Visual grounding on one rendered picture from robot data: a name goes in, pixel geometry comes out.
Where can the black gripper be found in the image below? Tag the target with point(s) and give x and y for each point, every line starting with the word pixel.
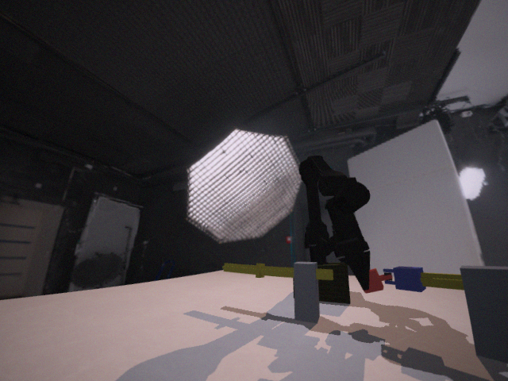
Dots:
pixel 353 246

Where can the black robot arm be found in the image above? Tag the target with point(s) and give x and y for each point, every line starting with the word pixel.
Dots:
pixel 349 196

